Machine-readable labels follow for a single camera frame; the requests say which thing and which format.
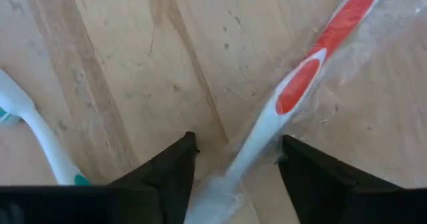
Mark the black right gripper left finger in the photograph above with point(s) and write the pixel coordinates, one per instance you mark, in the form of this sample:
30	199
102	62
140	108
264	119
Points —
166	184

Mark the orange white toothbrush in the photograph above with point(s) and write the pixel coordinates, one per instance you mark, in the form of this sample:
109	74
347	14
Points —
297	87

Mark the green white toothbrush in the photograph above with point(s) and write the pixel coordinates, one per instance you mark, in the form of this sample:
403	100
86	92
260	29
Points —
40	130

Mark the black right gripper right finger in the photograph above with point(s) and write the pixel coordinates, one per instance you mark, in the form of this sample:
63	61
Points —
327	190

